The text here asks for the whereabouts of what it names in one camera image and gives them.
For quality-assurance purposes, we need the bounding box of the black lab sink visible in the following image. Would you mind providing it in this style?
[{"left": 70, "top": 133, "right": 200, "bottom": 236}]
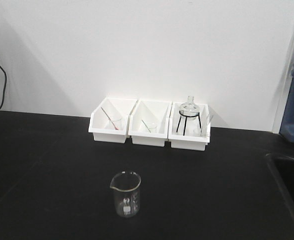
[{"left": 265, "top": 153, "right": 294, "bottom": 221}]

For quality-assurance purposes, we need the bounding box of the clear glass beaker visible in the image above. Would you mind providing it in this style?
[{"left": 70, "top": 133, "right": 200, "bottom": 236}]
[{"left": 109, "top": 170, "right": 142, "bottom": 218}]

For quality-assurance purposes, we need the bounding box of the right white storage bin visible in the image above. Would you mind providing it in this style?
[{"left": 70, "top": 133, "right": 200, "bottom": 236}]
[{"left": 168, "top": 102, "right": 211, "bottom": 151}]

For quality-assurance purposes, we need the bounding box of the black wire tripod stand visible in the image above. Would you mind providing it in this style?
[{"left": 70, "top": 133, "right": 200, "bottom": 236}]
[{"left": 175, "top": 111, "right": 203, "bottom": 135}]

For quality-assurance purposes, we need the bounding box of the white storage bin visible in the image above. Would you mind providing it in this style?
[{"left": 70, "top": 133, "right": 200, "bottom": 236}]
[
  {"left": 168, "top": 102, "right": 211, "bottom": 151},
  {"left": 88, "top": 97, "right": 138, "bottom": 144},
  {"left": 128, "top": 99, "right": 172, "bottom": 147}
]

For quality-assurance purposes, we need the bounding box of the glass alcohol lamp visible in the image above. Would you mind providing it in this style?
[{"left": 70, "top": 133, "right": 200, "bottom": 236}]
[{"left": 179, "top": 95, "right": 200, "bottom": 121}]

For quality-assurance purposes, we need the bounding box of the small beaker in left bin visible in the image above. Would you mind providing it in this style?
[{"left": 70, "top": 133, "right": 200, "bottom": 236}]
[{"left": 109, "top": 116, "right": 123, "bottom": 131}]

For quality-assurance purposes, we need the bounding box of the small beaker in bin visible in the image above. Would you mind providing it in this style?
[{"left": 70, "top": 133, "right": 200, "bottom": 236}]
[
  {"left": 109, "top": 116, "right": 123, "bottom": 131},
  {"left": 146, "top": 122, "right": 158, "bottom": 133}
]

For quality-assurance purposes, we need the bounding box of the small beaker in middle bin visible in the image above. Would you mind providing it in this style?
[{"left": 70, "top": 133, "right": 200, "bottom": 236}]
[{"left": 146, "top": 122, "right": 158, "bottom": 133}]

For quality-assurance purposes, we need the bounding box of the middle white storage bin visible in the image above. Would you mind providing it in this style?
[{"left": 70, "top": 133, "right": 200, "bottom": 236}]
[{"left": 128, "top": 99, "right": 172, "bottom": 147}]

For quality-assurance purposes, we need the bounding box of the left white storage bin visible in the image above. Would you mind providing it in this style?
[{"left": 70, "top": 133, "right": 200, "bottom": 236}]
[{"left": 88, "top": 97, "right": 138, "bottom": 144}]

